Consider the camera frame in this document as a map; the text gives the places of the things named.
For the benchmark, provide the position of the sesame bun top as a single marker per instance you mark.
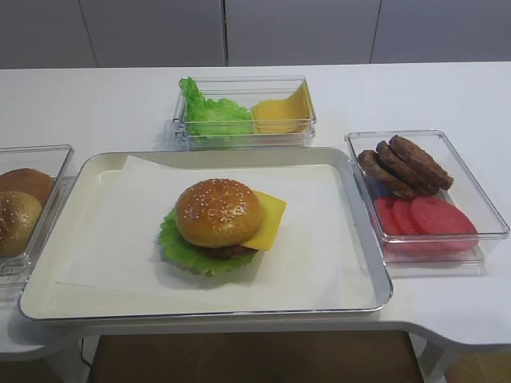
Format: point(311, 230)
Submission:
point(218, 213)

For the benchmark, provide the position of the sesame bun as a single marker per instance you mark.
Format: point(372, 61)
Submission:
point(19, 214)
point(218, 213)

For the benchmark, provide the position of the yellow cheese slice on tray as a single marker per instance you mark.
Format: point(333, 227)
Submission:
point(273, 210)

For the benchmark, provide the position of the yellow cheese slices stack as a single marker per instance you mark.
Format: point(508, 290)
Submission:
point(283, 116)

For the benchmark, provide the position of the clear lettuce and cheese box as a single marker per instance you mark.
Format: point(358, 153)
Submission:
point(247, 92)

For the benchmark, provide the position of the green lettuce in box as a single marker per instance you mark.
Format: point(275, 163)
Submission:
point(207, 117)

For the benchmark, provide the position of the green lettuce leaf on tray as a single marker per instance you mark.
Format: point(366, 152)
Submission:
point(184, 254)

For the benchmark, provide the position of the brown burger patty on tray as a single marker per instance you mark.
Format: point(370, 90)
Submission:
point(226, 253)

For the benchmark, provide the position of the brown patty front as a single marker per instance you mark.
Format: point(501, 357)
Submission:
point(370, 163)

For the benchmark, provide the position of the red tomato slice left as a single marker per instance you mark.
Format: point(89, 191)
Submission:
point(384, 208)

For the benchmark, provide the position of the red tomato slice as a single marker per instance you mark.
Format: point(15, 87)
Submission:
point(437, 217)
point(403, 218)
point(384, 208)

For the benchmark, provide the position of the white paper sheet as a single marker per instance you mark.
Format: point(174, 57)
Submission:
point(315, 262)

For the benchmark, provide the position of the red tomato slice middle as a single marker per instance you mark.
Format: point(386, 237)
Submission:
point(403, 218)

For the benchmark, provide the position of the white serving tray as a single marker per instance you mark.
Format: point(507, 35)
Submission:
point(46, 298)

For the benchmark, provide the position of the brown patty middle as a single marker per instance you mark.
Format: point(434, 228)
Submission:
point(403, 171)

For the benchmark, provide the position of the brown patty rear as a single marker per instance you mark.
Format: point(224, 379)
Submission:
point(421, 162)

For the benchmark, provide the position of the clear patty and tomato box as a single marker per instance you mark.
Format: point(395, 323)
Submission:
point(466, 194)

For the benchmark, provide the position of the red tomato slice right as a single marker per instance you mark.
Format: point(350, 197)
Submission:
point(437, 217)

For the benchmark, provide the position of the clear bun box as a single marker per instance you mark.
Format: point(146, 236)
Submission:
point(55, 161)

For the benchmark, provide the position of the plain brown bun rear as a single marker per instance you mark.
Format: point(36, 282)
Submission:
point(28, 180)

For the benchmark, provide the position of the sesame bun left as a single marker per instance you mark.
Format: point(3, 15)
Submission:
point(19, 214)

